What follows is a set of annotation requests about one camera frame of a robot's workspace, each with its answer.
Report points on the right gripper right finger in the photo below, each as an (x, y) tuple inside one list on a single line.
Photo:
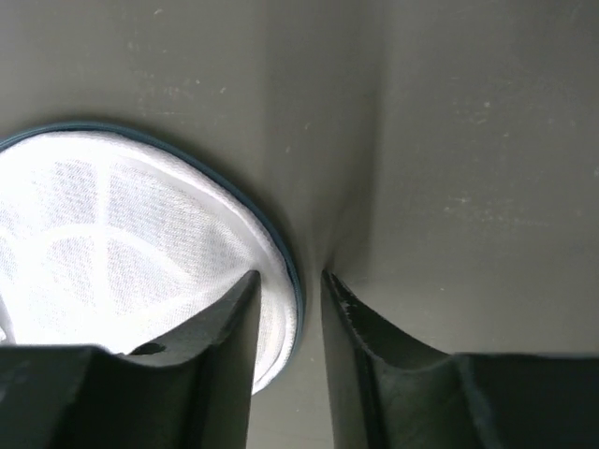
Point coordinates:
[(389, 390)]

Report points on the white mesh laundry bag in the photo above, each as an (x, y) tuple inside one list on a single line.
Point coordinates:
[(113, 237)]

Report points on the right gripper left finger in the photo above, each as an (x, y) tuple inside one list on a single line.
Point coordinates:
[(189, 388)]

